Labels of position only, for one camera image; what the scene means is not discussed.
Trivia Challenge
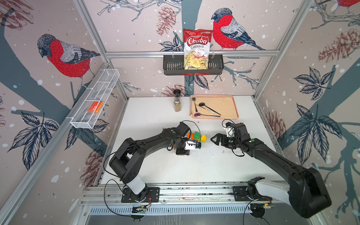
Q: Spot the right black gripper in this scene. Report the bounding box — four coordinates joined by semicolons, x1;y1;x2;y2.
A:
209;133;241;149

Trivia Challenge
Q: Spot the green square brick back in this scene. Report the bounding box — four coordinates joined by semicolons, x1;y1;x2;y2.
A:
193;132;201;141

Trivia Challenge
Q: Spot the yellow brick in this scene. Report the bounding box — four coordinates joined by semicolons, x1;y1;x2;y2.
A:
200;135;207;143

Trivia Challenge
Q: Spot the orange brick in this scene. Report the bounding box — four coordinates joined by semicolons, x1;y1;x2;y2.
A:
187;133;194;140

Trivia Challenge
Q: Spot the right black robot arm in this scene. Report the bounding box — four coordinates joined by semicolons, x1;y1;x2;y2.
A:
211;122;332;218

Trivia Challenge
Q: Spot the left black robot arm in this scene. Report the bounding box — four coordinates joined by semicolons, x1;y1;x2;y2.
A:
109;122;190;202

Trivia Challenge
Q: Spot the purple spoon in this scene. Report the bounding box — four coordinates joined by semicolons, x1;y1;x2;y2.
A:
194;112;220;118

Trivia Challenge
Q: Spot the beige tray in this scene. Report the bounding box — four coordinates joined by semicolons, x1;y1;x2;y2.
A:
190;95;239;120

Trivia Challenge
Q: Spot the black spoon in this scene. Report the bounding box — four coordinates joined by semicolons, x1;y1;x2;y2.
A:
199;102;221;115

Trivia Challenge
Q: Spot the small grey spoon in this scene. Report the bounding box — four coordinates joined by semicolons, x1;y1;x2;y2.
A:
192;97;198;113

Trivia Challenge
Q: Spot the glass spice shaker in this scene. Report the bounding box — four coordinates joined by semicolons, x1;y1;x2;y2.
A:
173;89;182;112

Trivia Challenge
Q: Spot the Chuba cassava chips bag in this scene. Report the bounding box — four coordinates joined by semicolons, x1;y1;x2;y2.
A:
183;29;212;70

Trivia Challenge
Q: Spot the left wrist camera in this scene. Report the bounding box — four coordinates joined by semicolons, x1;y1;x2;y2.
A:
185;140;202;150

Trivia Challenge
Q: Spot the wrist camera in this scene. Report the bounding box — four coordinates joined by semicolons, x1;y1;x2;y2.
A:
224;122;234;137
185;140;202;150

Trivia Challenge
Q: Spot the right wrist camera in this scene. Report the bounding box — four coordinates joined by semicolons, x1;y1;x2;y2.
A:
224;122;234;137

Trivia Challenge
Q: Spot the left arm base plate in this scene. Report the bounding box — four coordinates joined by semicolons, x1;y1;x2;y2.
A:
121;187;160;203

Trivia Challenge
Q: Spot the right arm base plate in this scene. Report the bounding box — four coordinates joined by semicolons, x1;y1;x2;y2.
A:
232;186;272;202

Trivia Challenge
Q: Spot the black wall basket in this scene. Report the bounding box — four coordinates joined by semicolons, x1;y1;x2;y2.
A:
163;53;224;76

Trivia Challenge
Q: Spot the orange block in wire basket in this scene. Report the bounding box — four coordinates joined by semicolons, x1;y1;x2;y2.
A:
88;101;104;113

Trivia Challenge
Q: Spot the white wire wall basket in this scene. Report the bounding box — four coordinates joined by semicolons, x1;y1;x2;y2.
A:
70;68;120;129

